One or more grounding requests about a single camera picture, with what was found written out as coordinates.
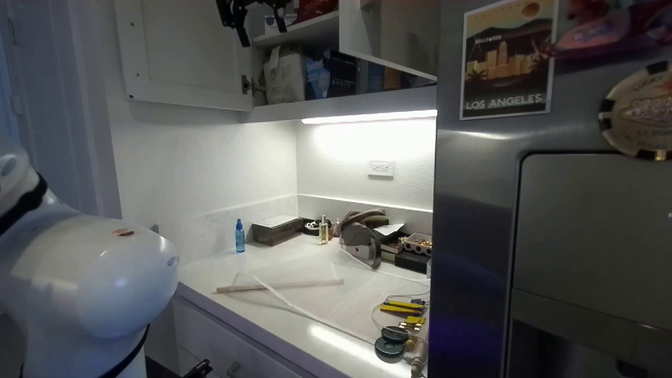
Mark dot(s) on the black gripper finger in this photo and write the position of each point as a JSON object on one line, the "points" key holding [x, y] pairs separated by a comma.
{"points": [[233, 18], [278, 14]]}

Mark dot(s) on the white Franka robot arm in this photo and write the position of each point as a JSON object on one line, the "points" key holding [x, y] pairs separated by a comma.
{"points": [[85, 295]]}

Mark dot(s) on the silver cabinet door hinge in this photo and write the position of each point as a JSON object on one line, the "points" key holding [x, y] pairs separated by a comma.
{"points": [[247, 85]]}

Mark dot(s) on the under-cabinet light strip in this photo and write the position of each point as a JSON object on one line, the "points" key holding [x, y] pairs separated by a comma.
{"points": [[370, 116]]}

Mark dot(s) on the white base cabinet drawer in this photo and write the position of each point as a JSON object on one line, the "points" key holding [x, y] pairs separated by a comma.
{"points": [[211, 343]]}

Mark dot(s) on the small white box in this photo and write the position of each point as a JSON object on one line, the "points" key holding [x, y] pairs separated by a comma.
{"points": [[275, 25]]}

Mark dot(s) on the white bag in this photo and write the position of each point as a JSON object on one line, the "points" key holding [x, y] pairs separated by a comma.
{"points": [[284, 76]]}

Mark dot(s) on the blue packet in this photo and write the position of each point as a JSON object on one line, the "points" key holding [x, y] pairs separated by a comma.
{"points": [[316, 76]]}

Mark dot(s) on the brown crumpled cloth pile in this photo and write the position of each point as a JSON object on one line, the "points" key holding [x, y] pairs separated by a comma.
{"points": [[364, 220]]}

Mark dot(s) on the small amber bottle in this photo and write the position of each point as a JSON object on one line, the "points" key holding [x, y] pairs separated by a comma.
{"points": [[324, 232]]}

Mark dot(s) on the blue plastic bottle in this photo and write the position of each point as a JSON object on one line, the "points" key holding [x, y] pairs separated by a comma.
{"points": [[240, 240]]}

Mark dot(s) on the Los Angeles poster magnet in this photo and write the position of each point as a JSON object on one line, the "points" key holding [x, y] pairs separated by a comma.
{"points": [[512, 64]]}

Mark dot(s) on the grey crumpled bag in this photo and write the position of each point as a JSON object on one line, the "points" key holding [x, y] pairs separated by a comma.
{"points": [[359, 245]]}

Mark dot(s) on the rolled white paper tube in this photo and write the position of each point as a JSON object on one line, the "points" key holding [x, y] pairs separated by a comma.
{"points": [[281, 286]]}

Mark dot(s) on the black box with holes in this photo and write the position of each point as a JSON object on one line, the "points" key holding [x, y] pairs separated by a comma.
{"points": [[414, 255]]}

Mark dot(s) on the stainless steel refrigerator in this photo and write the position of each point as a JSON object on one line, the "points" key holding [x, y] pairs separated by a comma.
{"points": [[483, 245]]}

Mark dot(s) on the red pink fridge magnet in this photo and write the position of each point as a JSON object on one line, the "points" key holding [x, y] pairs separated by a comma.
{"points": [[610, 34]]}

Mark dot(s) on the small yellow object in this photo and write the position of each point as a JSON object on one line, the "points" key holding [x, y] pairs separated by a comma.
{"points": [[414, 322]]}

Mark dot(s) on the dark tape roll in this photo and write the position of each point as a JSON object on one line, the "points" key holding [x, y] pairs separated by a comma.
{"points": [[389, 352], [395, 334]]}

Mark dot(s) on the round poker chip magnet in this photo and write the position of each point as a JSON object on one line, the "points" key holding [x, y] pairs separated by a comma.
{"points": [[644, 116]]}

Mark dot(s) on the refrigerator dispenser panel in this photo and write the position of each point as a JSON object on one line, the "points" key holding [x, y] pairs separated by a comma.
{"points": [[596, 245]]}

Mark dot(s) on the white wall cabinet frame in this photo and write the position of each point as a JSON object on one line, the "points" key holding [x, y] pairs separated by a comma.
{"points": [[337, 106]]}

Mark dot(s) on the white wall outlet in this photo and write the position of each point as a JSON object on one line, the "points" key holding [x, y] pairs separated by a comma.
{"points": [[382, 169]]}

